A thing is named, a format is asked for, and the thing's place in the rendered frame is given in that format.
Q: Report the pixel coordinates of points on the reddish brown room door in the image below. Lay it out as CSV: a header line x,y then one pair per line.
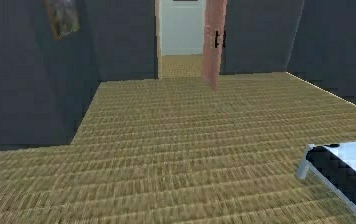
x,y
213,40

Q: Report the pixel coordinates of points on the white bed with black spots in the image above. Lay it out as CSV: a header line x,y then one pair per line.
x,y
346,166

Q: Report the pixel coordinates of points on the framed wall picture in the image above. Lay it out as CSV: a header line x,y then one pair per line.
x,y
63,16

